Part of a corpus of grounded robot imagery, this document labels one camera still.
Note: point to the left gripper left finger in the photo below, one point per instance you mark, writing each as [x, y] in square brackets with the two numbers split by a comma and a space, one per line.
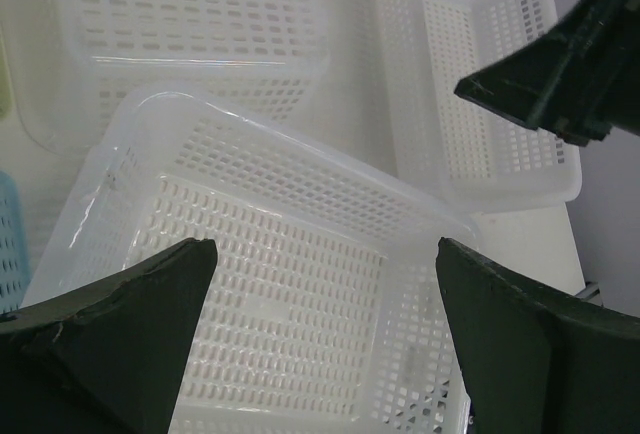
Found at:
[108, 357]

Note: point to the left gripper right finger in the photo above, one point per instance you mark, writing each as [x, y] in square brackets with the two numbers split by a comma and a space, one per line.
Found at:
[535, 359]

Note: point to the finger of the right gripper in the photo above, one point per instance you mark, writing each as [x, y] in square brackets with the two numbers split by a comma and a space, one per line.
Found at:
[578, 81]

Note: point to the blue basket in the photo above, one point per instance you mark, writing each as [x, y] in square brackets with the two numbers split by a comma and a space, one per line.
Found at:
[14, 269]

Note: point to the white bottom basket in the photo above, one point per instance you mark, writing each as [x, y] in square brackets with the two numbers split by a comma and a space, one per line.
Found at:
[447, 139]

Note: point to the clear perforated basket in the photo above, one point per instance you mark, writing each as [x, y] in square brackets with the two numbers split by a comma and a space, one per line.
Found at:
[72, 62]
[324, 313]

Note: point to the green perforated basket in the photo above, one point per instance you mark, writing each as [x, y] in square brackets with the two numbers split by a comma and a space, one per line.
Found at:
[5, 84]

